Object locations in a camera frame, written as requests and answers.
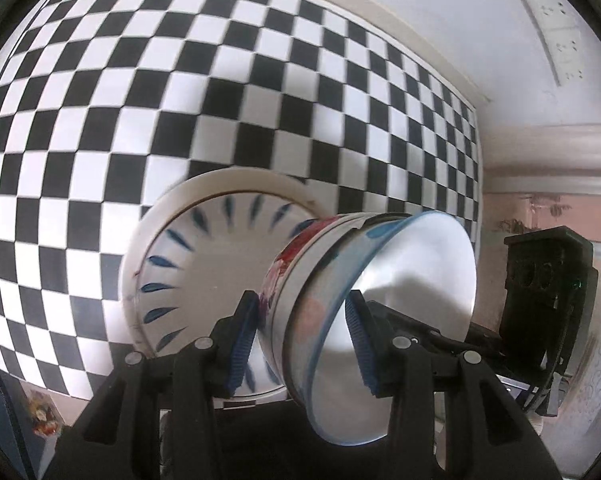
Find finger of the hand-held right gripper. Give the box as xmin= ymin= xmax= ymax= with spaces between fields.
xmin=367 ymin=301 xmax=507 ymax=362

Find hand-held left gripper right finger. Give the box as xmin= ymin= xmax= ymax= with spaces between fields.
xmin=344 ymin=290 xmax=563 ymax=480

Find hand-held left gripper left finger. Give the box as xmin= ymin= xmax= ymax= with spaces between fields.
xmin=45 ymin=289 xmax=260 ymax=480

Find white plate blue leaf pattern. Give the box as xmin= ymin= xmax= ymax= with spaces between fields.
xmin=139 ymin=192 xmax=317 ymax=393

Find white bowl colourful spots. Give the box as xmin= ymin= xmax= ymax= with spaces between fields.
xmin=280 ymin=211 xmax=477 ymax=447

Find white bowl red pattern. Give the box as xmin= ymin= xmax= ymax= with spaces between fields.
xmin=258 ymin=214 xmax=376 ymax=386

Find white floral plate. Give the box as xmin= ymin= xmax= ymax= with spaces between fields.
xmin=120 ymin=169 xmax=326 ymax=401

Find dark blue cabinet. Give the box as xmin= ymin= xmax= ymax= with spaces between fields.
xmin=0 ymin=352 xmax=37 ymax=480

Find black and white checkered mat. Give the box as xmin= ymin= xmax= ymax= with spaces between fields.
xmin=0 ymin=0 xmax=483 ymax=401

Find white wall socket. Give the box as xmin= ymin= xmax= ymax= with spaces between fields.
xmin=517 ymin=0 xmax=573 ymax=31
xmin=540 ymin=27 xmax=588 ymax=87

